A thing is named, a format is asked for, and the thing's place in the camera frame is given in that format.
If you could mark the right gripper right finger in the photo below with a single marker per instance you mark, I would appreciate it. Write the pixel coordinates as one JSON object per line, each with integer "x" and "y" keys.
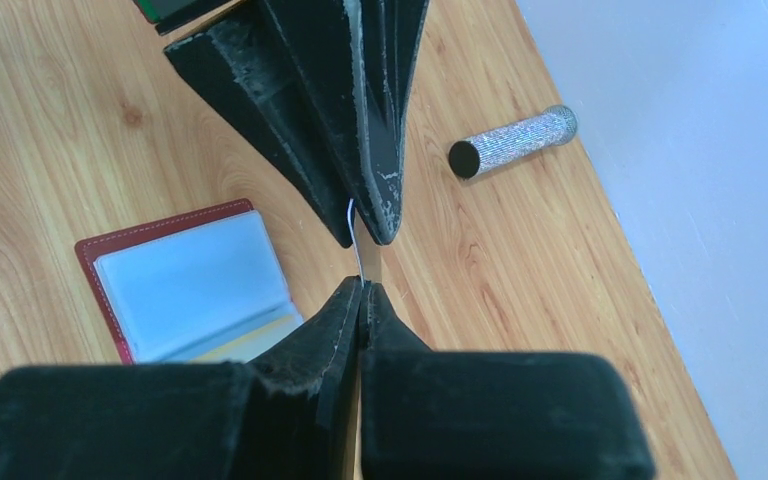
{"x": 434, "y": 414}

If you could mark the grey metal tube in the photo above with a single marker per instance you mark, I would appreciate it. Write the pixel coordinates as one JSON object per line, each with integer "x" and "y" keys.
{"x": 478, "y": 154}

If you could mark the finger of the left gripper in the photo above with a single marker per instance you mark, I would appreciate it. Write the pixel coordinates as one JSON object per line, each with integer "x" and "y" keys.
{"x": 384, "y": 39}
{"x": 236, "y": 64}

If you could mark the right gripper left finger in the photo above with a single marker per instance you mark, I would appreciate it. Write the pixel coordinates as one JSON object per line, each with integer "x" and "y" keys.
{"x": 287, "y": 414}

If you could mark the red leather card holder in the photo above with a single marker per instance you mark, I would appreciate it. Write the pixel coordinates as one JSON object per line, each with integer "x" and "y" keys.
{"x": 174, "y": 289}

